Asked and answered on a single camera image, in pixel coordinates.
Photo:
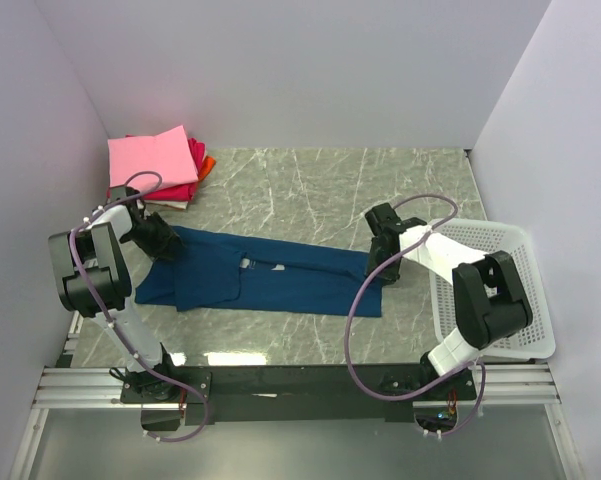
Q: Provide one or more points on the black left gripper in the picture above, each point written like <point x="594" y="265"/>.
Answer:
<point x="164" y="237"/>

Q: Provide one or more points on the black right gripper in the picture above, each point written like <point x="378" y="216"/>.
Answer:
<point x="389" y="276"/>

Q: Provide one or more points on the blue Mickey t-shirt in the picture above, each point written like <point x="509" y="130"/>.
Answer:
<point x="225" y="271"/>

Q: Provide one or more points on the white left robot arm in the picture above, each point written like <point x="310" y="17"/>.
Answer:
<point x="92" y="279"/>

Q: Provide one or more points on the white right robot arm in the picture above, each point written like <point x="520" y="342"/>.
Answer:
<point x="489" y="300"/>

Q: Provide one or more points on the folded white t-shirt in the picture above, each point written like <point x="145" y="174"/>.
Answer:
<point x="176" y="205"/>

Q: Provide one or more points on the folded light pink t-shirt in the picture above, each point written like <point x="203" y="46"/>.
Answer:
<point x="150" y="160"/>

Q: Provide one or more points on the folded orange t-shirt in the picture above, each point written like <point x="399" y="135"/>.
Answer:
<point x="205" y="168"/>

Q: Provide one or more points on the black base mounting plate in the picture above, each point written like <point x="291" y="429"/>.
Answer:
<point x="214" y="394"/>

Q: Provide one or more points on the white plastic laundry basket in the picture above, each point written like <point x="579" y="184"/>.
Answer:
<point x="535" y="342"/>

